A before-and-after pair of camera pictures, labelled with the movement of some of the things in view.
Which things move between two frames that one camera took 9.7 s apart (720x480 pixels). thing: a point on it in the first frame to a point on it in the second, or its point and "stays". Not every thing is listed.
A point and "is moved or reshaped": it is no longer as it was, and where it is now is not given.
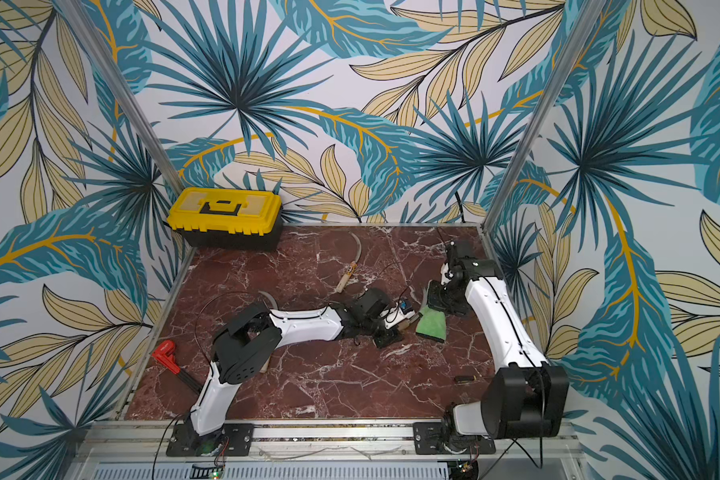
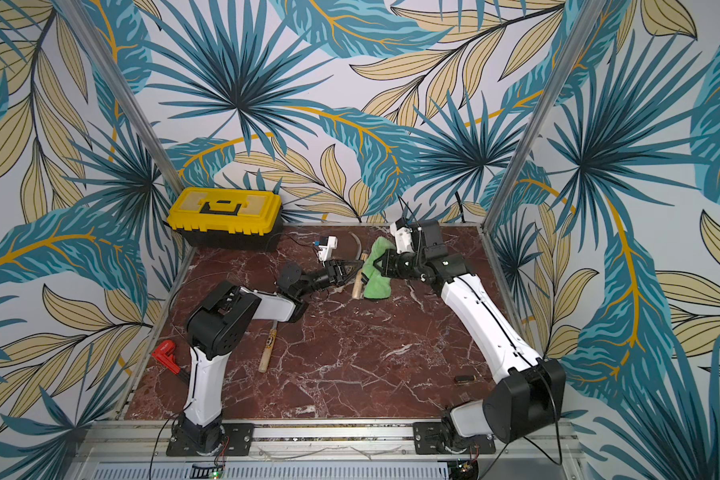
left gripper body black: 375,326 to 325,277
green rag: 432,324 to 379,285
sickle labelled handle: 351,268 is moved or reshaped
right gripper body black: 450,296 to 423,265
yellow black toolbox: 234,219 stays
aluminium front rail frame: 123,449 stays
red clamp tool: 164,353 stays
